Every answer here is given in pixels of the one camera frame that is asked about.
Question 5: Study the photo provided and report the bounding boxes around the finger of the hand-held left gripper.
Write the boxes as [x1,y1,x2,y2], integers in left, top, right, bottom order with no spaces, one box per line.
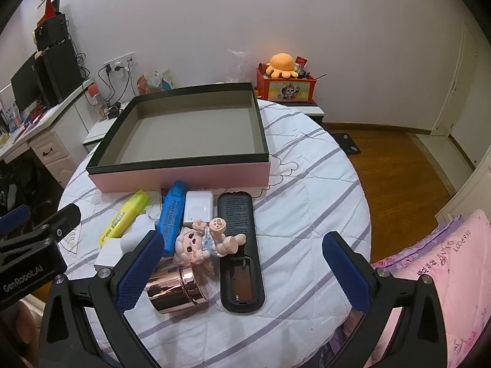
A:
[0,204,31,235]
[36,203,82,243]

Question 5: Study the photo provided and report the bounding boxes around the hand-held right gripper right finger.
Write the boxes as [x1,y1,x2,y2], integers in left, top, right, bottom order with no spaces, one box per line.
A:
[321,231,449,368]

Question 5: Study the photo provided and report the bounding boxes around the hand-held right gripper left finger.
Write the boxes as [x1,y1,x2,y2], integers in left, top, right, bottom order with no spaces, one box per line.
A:
[38,231,165,368]

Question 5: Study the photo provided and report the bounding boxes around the small white box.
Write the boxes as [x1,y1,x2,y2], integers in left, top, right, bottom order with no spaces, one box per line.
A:
[93,238,128,273]

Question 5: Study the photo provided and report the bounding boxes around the rose gold metal cup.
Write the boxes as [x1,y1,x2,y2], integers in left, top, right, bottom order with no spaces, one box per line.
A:
[145,266,210,315]

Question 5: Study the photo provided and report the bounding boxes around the yellow green bottle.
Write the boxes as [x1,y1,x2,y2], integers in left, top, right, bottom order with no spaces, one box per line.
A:
[98,190,149,248]

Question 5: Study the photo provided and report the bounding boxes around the small doll figurine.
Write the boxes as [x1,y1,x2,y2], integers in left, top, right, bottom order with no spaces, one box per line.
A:
[172,217,246,274]

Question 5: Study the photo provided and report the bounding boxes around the blue highlighter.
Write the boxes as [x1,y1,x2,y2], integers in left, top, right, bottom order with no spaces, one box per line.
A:
[159,181,188,257]

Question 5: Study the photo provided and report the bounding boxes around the large grey cardboard tray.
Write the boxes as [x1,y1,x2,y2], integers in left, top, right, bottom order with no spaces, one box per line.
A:
[85,82,272,193]

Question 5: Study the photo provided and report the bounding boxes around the black office chair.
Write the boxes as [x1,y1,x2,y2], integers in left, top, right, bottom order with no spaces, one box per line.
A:
[0,156,59,221]

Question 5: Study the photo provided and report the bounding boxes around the white drawer cabinet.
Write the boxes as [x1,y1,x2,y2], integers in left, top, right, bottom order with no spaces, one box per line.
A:
[29,126,83,189]

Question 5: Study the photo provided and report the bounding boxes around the white power adapter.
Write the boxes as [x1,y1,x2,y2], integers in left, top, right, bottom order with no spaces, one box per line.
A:
[183,190,214,228]

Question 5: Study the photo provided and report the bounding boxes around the white bedside cabinet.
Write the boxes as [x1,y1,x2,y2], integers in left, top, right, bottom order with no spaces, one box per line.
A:
[83,102,133,151]

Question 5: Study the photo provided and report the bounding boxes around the pink printed blanket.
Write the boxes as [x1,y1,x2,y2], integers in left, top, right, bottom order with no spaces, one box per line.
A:
[343,209,491,368]

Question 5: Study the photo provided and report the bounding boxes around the black remote control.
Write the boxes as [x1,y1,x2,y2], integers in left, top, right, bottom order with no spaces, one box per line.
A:
[217,192,266,313]

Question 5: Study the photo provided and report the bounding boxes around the white desk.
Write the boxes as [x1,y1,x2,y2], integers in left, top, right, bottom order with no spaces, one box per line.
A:
[0,79,95,162]

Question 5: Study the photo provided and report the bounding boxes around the bottle with red cap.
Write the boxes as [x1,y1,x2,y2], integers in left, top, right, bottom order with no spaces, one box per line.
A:
[86,83,107,120]

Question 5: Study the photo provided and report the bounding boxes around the black metal floor plate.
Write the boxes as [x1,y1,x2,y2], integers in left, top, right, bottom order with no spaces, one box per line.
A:
[333,132,361,155]

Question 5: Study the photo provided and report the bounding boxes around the black computer monitor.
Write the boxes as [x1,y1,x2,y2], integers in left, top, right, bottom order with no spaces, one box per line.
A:
[10,52,40,114]

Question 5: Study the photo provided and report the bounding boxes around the black computer tower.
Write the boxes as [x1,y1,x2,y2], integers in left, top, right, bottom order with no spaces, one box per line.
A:
[34,38,84,106]

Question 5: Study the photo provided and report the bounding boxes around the white wardrobe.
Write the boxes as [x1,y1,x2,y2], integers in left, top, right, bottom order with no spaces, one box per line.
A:
[435,149,491,228]

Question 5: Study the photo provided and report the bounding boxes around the black box on tower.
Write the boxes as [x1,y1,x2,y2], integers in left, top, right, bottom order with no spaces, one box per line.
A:
[34,13,70,51]

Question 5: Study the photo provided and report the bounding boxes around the red storage box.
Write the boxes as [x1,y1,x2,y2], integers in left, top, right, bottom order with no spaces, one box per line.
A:
[256,63,319,104]

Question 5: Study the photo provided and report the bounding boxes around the white door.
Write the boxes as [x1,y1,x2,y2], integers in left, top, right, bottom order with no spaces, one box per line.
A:
[431,19,481,139]

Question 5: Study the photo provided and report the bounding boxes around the orange octopus plush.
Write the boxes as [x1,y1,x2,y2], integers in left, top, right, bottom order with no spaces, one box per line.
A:
[266,53,300,78]

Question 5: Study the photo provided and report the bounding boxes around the clear plastic bag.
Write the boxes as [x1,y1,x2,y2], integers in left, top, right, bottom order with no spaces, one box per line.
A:
[227,49,256,84]

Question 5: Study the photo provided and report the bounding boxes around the plugged power cables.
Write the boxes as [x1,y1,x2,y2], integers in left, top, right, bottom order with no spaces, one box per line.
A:
[97,64,133,109]

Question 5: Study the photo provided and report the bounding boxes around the white wall outlet panel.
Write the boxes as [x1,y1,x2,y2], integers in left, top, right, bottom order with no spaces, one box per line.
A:
[103,52,136,71]

